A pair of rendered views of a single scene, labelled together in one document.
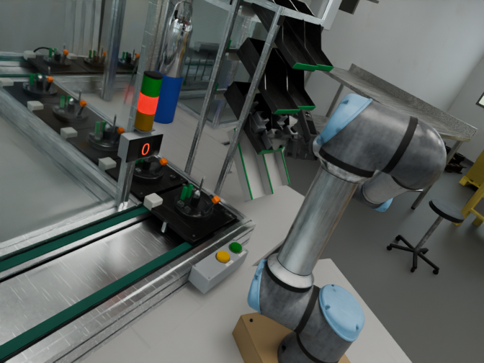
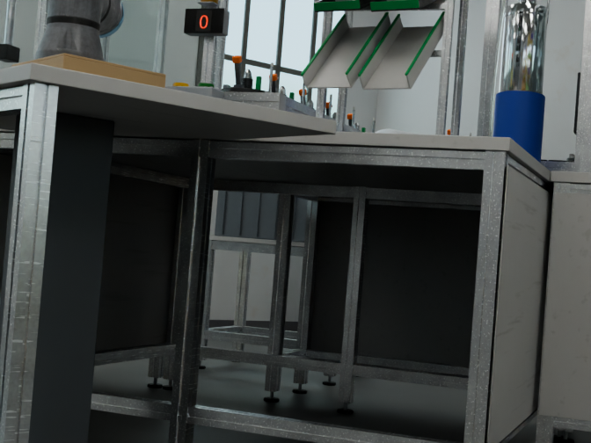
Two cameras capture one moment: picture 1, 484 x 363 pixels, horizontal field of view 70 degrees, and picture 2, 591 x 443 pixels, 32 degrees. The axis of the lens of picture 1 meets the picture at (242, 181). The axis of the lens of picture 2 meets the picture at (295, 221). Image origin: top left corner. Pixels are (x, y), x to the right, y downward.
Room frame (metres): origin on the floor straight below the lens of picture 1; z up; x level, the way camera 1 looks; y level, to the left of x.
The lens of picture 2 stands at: (0.92, -2.63, 0.58)
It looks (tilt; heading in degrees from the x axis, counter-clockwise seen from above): 2 degrees up; 85
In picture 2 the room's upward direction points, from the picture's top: 4 degrees clockwise
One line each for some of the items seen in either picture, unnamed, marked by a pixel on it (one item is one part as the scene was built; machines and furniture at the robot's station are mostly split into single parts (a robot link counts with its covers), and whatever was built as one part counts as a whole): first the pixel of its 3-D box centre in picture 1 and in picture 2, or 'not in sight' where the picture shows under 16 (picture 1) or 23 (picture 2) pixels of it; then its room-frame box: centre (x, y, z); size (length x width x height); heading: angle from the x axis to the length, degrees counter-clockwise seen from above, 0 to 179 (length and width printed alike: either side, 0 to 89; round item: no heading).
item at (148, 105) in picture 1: (148, 102); not in sight; (0.88, 0.32, 1.34); 0.05 x 0.05 x 0.05
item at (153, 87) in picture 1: (151, 84); not in sight; (0.88, 0.32, 1.39); 0.05 x 0.05 x 0.05
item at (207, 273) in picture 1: (220, 263); (179, 99); (0.83, -0.03, 0.93); 0.21 x 0.07 x 0.06; 154
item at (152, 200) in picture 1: (153, 202); not in sight; (0.96, 0.26, 0.97); 0.05 x 0.05 x 0.04; 64
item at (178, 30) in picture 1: (177, 39); (524, 36); (1.89, 0.59, 1.32); 0.14 x 0.14 x 0.38
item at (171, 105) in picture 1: (164, 96); (517, 136); (1.89, 0.59, 1.00); 0.16 x 0.16 x 0.27
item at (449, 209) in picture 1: (429, 233); not in sight; (2.90, -1.79, 0.30); 0.50 x 0.48 x 0.60; 41
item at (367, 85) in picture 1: (361, 126); not in sight; (4.67, -1.23, 0.58); 2.18 x 0.82 x 1.15; 35
